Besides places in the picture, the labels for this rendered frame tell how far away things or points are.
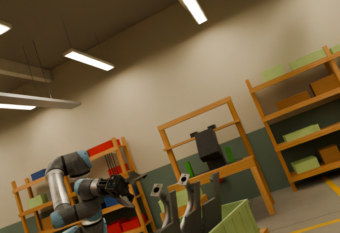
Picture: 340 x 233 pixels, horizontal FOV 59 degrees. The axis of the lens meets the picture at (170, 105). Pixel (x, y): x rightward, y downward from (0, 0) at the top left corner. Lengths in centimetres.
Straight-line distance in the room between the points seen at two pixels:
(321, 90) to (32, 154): 697
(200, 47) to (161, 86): 124
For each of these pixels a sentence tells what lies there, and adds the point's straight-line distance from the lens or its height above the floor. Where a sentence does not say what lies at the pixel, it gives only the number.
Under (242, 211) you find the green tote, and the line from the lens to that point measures 157.
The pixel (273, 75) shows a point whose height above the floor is 208.
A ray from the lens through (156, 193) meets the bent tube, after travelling 125.
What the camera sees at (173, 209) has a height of 108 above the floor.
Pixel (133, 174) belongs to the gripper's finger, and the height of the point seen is 128.
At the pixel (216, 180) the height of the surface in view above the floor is 111.
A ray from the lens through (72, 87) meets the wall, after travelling 808.
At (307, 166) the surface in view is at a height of 33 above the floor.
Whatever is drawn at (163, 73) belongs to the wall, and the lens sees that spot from 698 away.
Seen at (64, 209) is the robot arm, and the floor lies 124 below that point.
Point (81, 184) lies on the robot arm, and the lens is 147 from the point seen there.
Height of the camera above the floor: 127
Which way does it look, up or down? 10 degrees up
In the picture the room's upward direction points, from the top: 21 degrees counter-clockwise
